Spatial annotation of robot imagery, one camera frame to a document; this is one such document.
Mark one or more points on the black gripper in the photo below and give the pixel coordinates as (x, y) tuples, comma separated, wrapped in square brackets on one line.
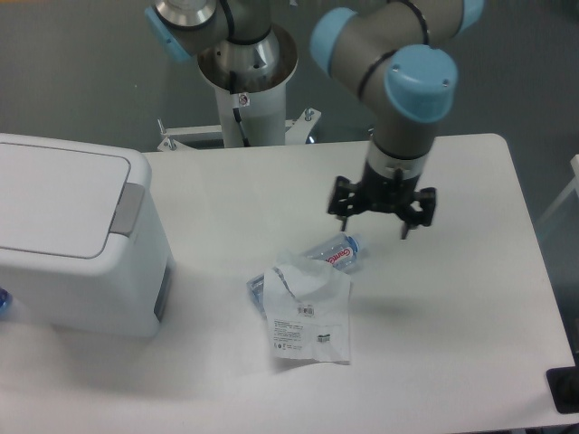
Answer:
[(376, 193)]

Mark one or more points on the white push-button trash can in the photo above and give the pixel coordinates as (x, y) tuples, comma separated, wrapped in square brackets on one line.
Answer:
[(82, 244)]

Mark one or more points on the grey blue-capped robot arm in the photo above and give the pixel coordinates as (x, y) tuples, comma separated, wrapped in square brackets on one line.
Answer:
[(390, 60)]

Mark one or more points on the clear plastic water bottle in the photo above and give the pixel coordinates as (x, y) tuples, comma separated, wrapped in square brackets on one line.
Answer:
[(341, 251)]

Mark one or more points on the white plastic mailer bag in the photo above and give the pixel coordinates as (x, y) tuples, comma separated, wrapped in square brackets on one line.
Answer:
[(306, 305)]

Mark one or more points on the black clamp at table edge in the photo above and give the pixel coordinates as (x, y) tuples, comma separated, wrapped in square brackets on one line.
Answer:
[(563, 385)]

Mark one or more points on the blue bottle at left edge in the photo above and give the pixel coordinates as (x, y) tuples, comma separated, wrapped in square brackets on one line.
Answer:
[(5, 301)]

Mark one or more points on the white pedestal base frame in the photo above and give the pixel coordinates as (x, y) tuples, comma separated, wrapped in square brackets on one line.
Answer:
[(301, 131)]

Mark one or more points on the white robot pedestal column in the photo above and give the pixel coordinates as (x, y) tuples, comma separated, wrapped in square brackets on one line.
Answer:
[(254, 118)]

